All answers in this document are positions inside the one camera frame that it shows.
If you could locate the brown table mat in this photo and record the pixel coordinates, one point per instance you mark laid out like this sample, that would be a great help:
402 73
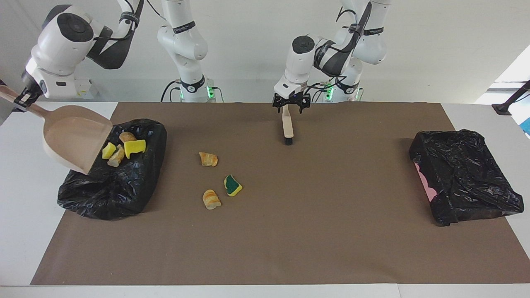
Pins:
248 256

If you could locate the brown bread roll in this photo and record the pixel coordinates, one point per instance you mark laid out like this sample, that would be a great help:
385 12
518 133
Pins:
127 136

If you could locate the black bag on pink bin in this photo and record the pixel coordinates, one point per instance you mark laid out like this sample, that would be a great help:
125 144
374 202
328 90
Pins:
459 169

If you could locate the blue object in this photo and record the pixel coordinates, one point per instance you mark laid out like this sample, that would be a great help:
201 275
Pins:
527 126

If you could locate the golden croissant piece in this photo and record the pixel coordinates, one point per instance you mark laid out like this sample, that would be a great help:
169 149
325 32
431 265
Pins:
211 199
208 159

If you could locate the green topped yellow sponge piece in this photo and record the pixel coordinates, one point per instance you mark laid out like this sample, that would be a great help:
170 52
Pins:
232 185

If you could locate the large black bag lined bin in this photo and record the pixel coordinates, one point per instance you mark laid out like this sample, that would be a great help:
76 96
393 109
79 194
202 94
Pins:
116 190

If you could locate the beige plastic dustpan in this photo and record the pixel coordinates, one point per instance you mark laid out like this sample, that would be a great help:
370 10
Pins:
74 136

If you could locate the beige hand brush black bristles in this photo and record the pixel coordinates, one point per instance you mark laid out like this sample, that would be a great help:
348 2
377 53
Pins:
287 126

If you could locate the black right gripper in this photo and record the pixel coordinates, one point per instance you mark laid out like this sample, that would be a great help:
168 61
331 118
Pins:
32 87

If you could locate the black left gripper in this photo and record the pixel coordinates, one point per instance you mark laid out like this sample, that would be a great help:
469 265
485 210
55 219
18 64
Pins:
292 98

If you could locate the plain yellow sponge piece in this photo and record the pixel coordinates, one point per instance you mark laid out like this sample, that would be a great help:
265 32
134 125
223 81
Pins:
136 147

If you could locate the small yellow green sponge piece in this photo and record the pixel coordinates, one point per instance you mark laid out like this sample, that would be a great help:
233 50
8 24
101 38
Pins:
108 150

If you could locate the pale bread chunk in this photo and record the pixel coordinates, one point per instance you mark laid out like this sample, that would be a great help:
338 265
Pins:
116 157

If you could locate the pink bin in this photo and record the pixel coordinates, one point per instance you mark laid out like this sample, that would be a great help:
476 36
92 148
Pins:
431 192

